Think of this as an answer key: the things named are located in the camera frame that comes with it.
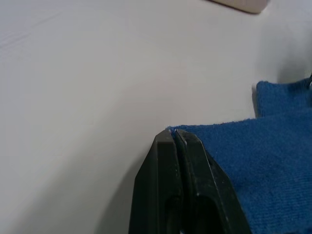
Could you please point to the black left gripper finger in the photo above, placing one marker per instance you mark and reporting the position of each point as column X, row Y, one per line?
column 158, row 185
column 209, row 195

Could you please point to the blue sock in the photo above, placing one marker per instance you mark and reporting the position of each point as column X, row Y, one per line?
column 263, row 165

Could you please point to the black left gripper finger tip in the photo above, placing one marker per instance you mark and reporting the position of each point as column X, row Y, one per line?
column 310, row 81

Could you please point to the beige container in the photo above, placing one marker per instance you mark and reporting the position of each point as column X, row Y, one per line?
column 240, row 5

